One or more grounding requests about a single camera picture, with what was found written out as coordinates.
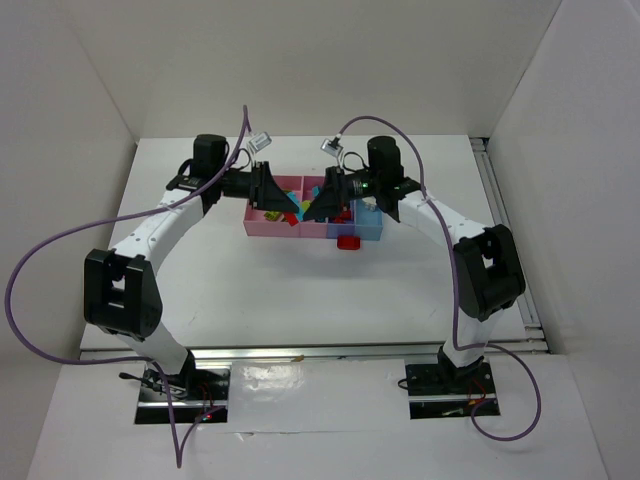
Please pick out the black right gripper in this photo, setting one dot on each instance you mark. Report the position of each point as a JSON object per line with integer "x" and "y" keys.
{"x": 338, "y": 189}

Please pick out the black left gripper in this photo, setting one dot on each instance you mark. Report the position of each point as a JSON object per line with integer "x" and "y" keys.
{"x": 256, "y": 185}

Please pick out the long green lego brick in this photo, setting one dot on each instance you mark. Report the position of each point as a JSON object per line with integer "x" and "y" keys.
{"x": 272, "y": 216}

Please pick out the wide red lego brick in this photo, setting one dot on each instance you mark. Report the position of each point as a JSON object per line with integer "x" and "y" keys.
{"x": 348, "y": 242}

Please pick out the multicolour lego stack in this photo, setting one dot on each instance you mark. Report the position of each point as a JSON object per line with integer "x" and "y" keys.
{"x": 293, "y": 219}

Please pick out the grey white lego piece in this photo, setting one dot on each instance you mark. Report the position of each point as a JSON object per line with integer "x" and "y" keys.
{"x": 372, "y": 206}

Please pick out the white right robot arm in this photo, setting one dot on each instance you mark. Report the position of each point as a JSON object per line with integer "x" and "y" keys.
{"x": 486, "y": 271}

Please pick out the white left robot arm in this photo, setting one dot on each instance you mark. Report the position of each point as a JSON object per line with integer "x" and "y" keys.
{"x": 121, "y": 295}

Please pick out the large pink container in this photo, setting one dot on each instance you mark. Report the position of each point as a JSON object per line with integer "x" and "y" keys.
{"x": 256, "y": 224}

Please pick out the dark blue container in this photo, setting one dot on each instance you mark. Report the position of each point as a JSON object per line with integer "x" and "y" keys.
{"x": 336, "y": 229}

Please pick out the narrow pink container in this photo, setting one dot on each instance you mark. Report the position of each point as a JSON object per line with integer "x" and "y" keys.
{"x": 312, "y": 228}

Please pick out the light blue container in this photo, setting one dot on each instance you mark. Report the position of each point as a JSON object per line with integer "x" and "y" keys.
{"x": 368, "y": 224}

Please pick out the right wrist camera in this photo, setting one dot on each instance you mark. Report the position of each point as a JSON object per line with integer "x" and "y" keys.
{"x": 332, "y": 147}

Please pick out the aluminium side rail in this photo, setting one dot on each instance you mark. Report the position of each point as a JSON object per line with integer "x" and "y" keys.
{"x": 526, "y": 304}

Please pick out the aluminium front rail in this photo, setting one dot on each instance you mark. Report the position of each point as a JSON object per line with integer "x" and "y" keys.
{"x": 530, "y": 346}

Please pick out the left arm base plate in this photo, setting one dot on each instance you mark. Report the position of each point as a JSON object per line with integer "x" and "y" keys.
{"x": 206, "y": 398}

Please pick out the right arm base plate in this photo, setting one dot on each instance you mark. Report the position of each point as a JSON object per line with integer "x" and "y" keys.
{"x": 430, "y": 397}

